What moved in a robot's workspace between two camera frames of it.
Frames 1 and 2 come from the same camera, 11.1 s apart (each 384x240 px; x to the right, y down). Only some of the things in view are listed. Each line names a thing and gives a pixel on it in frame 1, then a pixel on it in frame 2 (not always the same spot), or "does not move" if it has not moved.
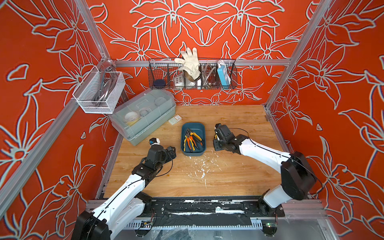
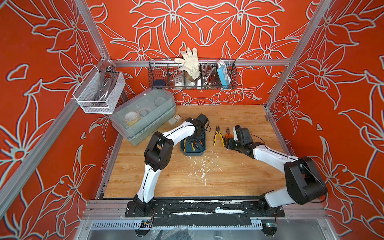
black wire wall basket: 167,74 does not move
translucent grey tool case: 139,115 does not move
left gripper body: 165,158 → 195,138
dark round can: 159,82 does not move
